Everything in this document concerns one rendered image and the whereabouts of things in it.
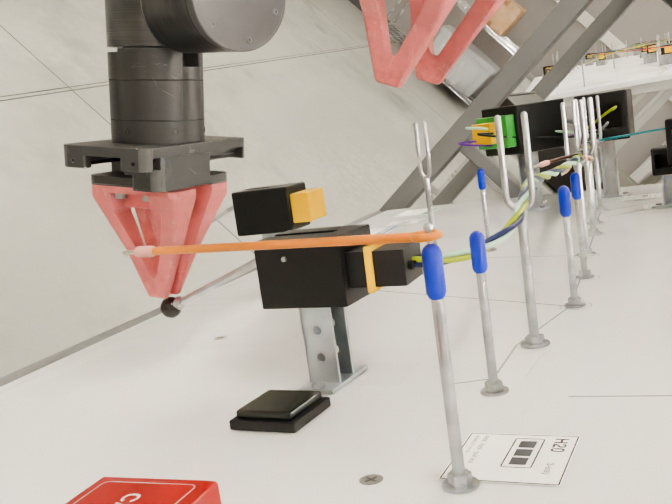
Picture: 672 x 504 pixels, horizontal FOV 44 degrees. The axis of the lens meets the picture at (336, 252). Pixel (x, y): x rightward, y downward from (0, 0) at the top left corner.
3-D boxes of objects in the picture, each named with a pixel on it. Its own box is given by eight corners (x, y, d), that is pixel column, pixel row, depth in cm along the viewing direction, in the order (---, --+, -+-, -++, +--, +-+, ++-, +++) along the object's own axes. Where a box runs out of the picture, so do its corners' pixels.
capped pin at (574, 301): (589, 306, 59) (577, 184, 58) (568, 309, 59) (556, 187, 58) (581, 302, 60) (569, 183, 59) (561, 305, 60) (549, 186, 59)
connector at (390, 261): (348, 277, 50) (344, 244, 50) (427, 273, 48) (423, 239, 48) (329, 288, 47) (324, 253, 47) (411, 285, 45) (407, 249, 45)
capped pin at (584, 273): (596, 275, 69) (586, 170, 67) (591, 279, 67) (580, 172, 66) (578, 275, 69) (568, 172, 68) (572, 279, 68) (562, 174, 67)
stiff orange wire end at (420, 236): (133, 255, 42) (131, 244, 42) (449, 239, 32) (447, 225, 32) (114, 261, 41) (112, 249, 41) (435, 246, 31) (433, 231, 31)
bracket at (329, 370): (333, 368, 53) (321, 291, 52) (367, 369, 51) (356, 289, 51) (296, 393, 49) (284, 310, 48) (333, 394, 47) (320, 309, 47)
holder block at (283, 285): (298, 292, 52) (288, 229, 52) (379, 289, 50) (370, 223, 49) (262, 309, 49) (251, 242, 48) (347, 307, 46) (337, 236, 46)
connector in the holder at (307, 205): (309, 217, 85) (305, 189, 85) (327, 215, 84) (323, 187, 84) (293, 223, 81) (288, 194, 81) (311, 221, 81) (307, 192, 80)
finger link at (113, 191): (245, 287, 57) (243, 147, 55) (179, 313, 50) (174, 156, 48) (165, 275, 60) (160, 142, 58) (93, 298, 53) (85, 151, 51)
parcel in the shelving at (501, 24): (471, 12, 707) (494, -15, 696) (478, 12, 745) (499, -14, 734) (500, 38, 706) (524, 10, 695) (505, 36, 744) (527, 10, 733)
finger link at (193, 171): (233, 291, 55) (230, 149, 53) (163, 319, 49) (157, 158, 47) (151, 279, 58) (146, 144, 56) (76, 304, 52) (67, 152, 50)
